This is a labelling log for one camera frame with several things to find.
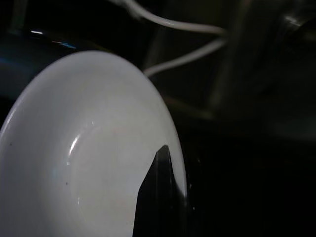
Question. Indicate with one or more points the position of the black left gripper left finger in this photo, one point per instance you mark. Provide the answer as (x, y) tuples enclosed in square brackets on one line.
[(158, 197)]

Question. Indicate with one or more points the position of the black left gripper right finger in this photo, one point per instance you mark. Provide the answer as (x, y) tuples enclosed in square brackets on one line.
[(195, 217)]

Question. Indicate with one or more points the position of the white ceramic bowl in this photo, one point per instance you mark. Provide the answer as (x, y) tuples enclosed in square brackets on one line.
[(86, 148)]

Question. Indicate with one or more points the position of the stainless steel sink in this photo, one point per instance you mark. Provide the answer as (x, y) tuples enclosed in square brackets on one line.
[(259, 86)]

